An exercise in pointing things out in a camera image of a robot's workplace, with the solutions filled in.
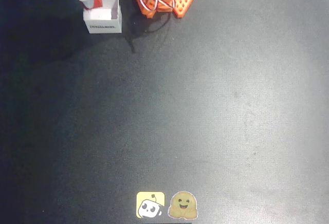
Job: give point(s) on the hugging face emoji sticker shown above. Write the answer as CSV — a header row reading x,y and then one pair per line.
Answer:
x,y
183,205

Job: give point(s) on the white cardboard box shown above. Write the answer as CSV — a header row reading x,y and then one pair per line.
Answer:
x,y
102,22

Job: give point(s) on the red cube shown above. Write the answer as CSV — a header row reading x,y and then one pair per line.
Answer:
x,y
99,0

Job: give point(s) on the yellow robot face sticker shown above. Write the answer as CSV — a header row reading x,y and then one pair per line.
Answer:
x,y
150,204

